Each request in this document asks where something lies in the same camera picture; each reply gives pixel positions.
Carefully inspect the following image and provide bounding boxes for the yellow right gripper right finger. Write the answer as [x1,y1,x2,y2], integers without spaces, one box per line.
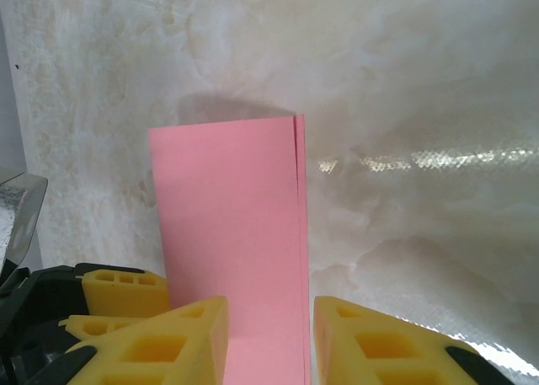
[313,295,523,385]

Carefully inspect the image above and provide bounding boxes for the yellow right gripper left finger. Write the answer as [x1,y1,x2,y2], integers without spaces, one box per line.
[27,295,231,385]

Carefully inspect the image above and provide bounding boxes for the pink square paper sheet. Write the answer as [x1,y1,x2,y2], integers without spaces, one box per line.
[147,114,313,385]

